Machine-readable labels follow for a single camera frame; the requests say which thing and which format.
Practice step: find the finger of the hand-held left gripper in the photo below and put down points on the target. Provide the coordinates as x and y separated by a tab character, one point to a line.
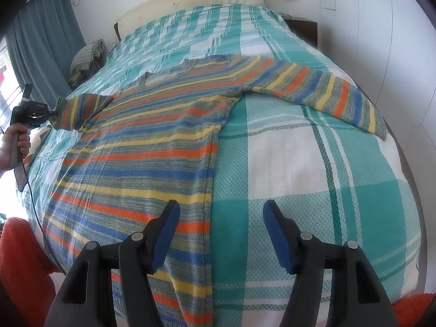
55	119
54	111

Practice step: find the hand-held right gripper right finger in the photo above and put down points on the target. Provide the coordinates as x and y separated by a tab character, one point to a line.
279	242

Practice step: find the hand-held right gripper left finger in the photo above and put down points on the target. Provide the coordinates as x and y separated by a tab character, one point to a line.
162	245

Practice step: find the striped knit sweater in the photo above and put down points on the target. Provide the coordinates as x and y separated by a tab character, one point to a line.
153	136

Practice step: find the person's left hand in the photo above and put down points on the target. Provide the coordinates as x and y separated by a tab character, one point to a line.
8	143

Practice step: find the patterned throw pillow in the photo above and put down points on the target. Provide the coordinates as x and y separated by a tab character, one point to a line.
42	136

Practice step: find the window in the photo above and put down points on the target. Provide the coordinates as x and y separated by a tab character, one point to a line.
5	81

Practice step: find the checkered folded bedding pile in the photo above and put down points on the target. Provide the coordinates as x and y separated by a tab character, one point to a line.
85	58

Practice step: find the bed with teal plaid blanket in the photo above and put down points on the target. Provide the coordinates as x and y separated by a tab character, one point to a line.
306	177

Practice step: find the blue-grey curtain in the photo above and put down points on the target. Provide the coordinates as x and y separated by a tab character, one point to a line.
44	34

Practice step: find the orange fuzzy cloth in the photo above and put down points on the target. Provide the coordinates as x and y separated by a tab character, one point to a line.
24	272
415	310

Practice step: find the dark wooden nightstand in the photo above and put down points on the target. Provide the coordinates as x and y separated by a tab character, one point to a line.
303	29

